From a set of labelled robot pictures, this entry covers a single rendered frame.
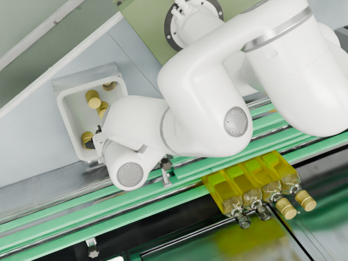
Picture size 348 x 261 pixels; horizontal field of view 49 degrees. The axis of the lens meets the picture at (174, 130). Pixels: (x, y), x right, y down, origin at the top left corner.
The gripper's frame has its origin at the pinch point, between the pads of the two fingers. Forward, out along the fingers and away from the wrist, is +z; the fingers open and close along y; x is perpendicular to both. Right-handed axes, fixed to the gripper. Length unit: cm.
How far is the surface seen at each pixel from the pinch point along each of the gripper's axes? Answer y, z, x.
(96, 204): -10.3, -0.1, -18.5
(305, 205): 39, -20, -29
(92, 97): -1.8, 5.6, 7.8
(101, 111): -0.7, 6.7, 3.3
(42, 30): -11, 65, 24
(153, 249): -0.4, -2.7, -37.0
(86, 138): -7.0, 9.7, -3.5
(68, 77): -5.7, 8.6, 14.1
